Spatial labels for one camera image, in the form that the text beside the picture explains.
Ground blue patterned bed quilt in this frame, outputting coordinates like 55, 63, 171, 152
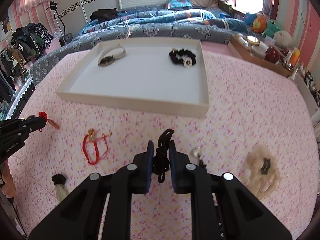
30, 8, 250, 85

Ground beige strap watch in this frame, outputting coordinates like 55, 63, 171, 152
98, 45, 126, 67

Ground clothes rack with clothes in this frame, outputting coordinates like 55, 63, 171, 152
1, 23, 54, 103

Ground red string bracelet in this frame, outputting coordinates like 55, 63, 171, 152
82, 128, 113, 166

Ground black scrunchie with flower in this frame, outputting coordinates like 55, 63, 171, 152
169, 49, 196, 68

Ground white plush toy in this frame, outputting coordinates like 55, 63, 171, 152
273, 30, 292, 48

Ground black cord brown pendant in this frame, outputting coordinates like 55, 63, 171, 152
152, 128, 175, 184

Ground black cord jade pendant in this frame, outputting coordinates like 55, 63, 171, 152
52, 173, 69, 202

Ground green plush toy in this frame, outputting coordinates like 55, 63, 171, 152
262, 20, 282, 38

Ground blue plush toy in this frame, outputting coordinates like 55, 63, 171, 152
243, 12, 258, 27

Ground red tassel amber pendant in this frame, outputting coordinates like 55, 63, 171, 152
27, 111, 61, 132

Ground orange plush toy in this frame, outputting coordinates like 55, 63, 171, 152
251, 14, 267, 33

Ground pink floral tablecloth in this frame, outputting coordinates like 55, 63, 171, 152
9, 51, 318, 238

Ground white shallow tray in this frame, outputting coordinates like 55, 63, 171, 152
56, 37, 209, 118

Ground brown cardboard box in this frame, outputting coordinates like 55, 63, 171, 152
228, 36, 292, 77

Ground cream fluffy scrunchie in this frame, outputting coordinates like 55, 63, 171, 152
246, 144, 280, 200

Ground black clothing on bed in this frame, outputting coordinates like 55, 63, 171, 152
90, 8, 118, 22

